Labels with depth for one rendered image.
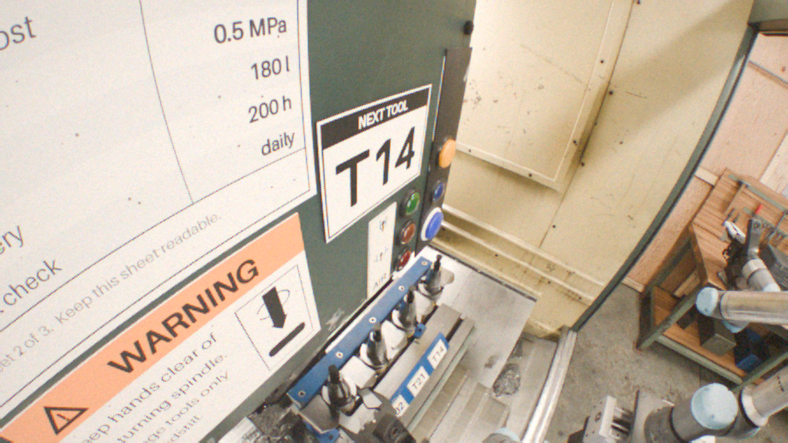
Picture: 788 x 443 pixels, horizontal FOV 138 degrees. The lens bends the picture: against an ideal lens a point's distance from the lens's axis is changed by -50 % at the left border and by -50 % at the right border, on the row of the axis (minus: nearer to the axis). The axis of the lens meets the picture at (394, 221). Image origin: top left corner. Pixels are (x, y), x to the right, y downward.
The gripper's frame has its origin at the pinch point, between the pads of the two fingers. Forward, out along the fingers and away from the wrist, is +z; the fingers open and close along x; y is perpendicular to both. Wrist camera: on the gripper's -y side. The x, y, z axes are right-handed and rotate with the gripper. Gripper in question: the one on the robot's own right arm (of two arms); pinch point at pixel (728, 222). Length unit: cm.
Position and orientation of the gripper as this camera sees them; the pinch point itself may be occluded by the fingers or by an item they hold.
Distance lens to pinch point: 130.9
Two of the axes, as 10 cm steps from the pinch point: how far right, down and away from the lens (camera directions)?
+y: 0.5, 8.0, 6.0
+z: 3.7, -5.8, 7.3
